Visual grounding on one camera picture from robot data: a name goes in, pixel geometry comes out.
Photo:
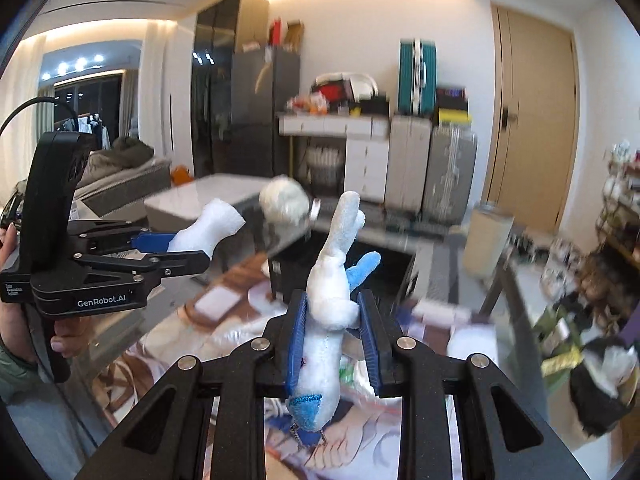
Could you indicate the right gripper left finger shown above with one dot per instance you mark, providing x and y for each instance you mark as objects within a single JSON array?
[{"x": 205, "y": 419}]

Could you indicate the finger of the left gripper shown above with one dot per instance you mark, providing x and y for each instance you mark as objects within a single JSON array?
[
  {"x": 105, "y": 237},
  {"x": 90, "y": 270}
]

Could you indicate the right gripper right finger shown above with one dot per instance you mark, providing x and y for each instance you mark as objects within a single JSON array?
[{"x": 447, "y": 401}]

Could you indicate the white foam piece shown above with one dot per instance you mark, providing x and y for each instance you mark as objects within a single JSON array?
[{"x": 217, "y": 221}]

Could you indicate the white blue plush toy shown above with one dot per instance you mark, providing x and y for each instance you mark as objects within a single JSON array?
[{"x": 329, "y": 313}]

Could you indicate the black storage box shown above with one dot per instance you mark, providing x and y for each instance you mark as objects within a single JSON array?
[{"x": 387, "y": 274}]

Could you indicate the person left hand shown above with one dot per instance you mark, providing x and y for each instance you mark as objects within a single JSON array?
[{"x": 71, "y": 337}]

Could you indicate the grey sofa with blankets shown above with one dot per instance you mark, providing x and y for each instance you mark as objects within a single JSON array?
[{"x": 116, "y": 182}]

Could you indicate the anime printed desk mat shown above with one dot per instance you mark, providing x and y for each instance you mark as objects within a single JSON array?
[{"x": 364, "y": 437}]

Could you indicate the black garbage bag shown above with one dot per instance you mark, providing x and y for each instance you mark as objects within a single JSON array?
[{"x": 603, "y": 387}]

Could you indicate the white wrapped bundle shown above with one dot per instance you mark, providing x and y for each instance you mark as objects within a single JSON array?
[{"x": 283, "y": 200}]

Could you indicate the woven laundry basket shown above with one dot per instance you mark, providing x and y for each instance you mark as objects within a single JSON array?
[{"x": 325, "y": 166}]

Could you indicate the dark grey refrigerator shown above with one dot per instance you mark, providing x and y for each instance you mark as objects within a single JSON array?
[{"x": 262, "y": 82}]

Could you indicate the beige cylindrical trash bin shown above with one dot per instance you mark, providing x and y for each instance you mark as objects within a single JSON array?
[{"x": 488, "y": 232}]

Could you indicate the white drawer desk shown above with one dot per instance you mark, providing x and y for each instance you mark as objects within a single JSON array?
[{"x": 364, "y": 140}]

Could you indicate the wooden shoe rack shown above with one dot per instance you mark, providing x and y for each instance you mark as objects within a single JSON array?
[{"x": 618, "y": 223}]

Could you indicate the red nike shoe box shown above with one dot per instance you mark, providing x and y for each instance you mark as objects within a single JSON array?
[{"x": 334, "y": 90}]

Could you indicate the black tall cabinet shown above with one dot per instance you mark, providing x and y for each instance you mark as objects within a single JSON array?
[{"x": 220, "y": 31}]

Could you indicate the beige suitcase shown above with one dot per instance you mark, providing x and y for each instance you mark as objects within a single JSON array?
[{"x": 410, "y": 139}]

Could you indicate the silver suitcase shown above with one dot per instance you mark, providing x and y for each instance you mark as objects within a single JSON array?
[{"x": 449, "y": 174}]

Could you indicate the wooden door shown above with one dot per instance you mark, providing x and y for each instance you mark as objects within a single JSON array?
[{"x": 535, "y": 130}]

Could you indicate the teal suitcase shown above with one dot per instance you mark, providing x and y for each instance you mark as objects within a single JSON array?
[{"x": 417, "y": 77}]

